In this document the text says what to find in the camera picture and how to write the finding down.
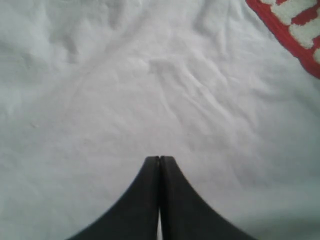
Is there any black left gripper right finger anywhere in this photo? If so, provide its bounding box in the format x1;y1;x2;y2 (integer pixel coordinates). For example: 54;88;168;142
159;156;254;240

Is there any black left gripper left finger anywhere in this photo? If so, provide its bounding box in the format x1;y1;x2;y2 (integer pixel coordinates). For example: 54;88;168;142
70;156;160;240

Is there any white t-shirt red lettering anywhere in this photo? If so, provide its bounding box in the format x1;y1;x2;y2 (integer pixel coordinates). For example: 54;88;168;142
0;0;320;240

